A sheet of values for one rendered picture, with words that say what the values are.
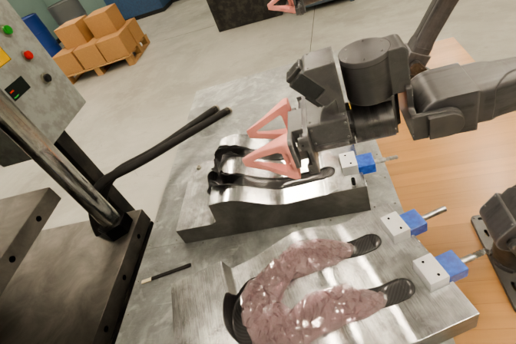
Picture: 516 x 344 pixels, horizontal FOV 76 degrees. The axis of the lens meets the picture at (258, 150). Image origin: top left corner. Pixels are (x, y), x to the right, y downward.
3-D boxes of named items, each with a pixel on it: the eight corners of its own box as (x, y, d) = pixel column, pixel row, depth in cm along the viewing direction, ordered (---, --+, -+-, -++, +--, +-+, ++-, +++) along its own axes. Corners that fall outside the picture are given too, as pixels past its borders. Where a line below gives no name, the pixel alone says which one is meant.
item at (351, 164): (395, 157, 81) (394, 141, 78) (401, 171, 77) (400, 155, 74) (342, 169, 84) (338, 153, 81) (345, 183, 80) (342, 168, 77)
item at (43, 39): (72, 51, 682) (41, 9, 628) (55, 65, 640) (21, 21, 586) (51, 57, 702) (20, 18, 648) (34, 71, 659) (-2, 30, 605)
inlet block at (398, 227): (436, 207, 72) (437, 192, 68) (453, 224, 68) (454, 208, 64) (382, 233, 72) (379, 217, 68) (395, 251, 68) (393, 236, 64)
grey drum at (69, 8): (101, 35, 705) (74, -7, 651) (105, 40, 660) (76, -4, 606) (76, 48, 693) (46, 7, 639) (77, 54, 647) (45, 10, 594)
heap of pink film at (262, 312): (347, 235, 70) (341, 213, 66) (395, 313, 56) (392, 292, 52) (236, 285, 70) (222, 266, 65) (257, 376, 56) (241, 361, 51)
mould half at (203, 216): (350, 142, 100) (343, 106, 91) (371, 210, 80) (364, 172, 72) (200, 176, 111) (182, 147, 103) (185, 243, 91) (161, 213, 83)
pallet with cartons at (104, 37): (150, 41, 546) (125, -4, 501) (135, 64, 484) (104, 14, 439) (90, 62, 574) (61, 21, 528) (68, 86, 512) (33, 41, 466)
